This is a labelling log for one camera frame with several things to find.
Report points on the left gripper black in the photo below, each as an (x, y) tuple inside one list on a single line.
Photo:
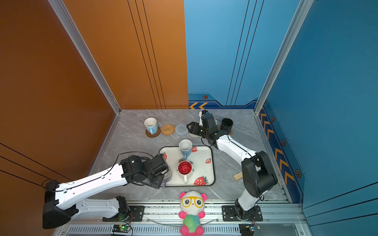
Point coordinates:
[(158, 184)]

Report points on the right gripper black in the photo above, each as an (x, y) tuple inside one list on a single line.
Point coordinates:
[(194, 128)]

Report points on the black mug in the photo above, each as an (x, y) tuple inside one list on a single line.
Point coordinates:
[(226, 125)]

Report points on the grey blue rope coaster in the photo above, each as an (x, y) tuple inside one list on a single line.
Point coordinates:
[(181, 130)]

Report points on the white mug purple handle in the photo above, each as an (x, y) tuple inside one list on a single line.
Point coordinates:
[(167, 176)]

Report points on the light brown wooden coaster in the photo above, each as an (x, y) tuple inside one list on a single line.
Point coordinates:
[(148, 134)]

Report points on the blue mug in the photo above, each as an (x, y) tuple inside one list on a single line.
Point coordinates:
[(151, 125), (186, 147)]

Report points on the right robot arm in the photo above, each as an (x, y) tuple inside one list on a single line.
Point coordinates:
[(258, 172)]

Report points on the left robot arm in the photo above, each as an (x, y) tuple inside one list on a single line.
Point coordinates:
[(66, 201)]

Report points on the white strawberry serving tray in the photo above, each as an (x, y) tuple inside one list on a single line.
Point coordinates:
[(196, 170)]

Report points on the red interior mug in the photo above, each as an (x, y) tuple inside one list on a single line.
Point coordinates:
[(185, 170)]

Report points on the small wooden block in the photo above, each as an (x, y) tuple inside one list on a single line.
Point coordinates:
[(238, 176)]

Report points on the left green circuit board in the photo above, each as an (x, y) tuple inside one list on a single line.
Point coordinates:
[(121, 230)]

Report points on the plush panda toy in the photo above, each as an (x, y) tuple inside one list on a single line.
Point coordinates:
[(192, 205)]

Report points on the right circuit board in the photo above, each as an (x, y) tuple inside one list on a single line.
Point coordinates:
[(248, 229)]

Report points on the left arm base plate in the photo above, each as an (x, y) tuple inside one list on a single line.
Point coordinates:
[(133, 213)]

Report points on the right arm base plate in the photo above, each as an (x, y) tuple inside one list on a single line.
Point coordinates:
[(236, 213)]

